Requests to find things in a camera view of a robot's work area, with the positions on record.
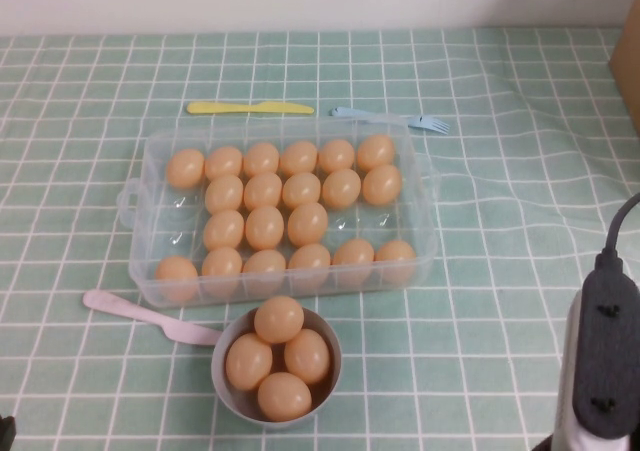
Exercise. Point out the clear plastic egg box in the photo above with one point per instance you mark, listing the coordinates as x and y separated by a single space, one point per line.
142 211

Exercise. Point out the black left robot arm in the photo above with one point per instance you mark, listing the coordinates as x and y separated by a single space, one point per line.
6 433

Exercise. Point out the grey-blue round bowl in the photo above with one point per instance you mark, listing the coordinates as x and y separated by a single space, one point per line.
220 376

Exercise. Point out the pink plastic knife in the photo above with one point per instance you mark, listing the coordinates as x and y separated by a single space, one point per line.
125 308

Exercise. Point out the green checked tablecloth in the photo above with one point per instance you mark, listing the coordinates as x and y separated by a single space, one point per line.
500 321

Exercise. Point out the blue plastic fork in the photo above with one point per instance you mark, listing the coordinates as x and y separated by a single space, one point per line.
345 113

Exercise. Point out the brown egg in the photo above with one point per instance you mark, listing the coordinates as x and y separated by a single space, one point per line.
382 185
263 191
336 155
222 268
309 266
176 276
301 190
307 223
395 260
376 152
353 261
298 157
185 168
278 319
224 193
248 361
341 188
261 159
307 356
224 162
223 229
264 227
284 396
264 269

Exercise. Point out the brown cardboard box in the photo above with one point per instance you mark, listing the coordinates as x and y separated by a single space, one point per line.
629 71

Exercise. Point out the yellow plastic knife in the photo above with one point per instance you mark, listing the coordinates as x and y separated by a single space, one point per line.
225 108

